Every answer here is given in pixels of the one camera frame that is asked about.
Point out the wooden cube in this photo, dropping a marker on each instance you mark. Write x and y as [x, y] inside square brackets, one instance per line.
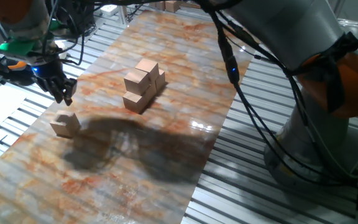
[161, 80]
[64, 124]
[149, 67]
[151, 92]
[134, 102]
[135, 82]

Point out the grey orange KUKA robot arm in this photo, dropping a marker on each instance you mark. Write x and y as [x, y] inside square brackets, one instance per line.
[291, 34]

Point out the aluminium frame beam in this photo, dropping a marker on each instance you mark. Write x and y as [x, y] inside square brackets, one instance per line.
[340, 7]

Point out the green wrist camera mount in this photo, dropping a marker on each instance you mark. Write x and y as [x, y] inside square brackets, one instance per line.
[17, 46]

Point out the orange black teach pendant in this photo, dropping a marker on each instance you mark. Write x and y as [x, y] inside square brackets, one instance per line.
[2, 62]

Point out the aluminium upright post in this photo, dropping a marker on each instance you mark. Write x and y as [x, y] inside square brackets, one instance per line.
[123, 15]

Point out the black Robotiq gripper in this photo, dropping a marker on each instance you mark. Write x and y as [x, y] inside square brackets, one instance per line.
[47, 74]

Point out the brown cardboard box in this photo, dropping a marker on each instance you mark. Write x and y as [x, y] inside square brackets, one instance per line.
[191, 5]

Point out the black round spool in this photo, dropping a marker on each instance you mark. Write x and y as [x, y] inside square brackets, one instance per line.
[76, 18]

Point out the white power strip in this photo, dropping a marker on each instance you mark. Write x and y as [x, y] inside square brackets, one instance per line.
[110, 10]

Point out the orange marble pattern mat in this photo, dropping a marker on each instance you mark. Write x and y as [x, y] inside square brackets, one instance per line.
[135, 155]

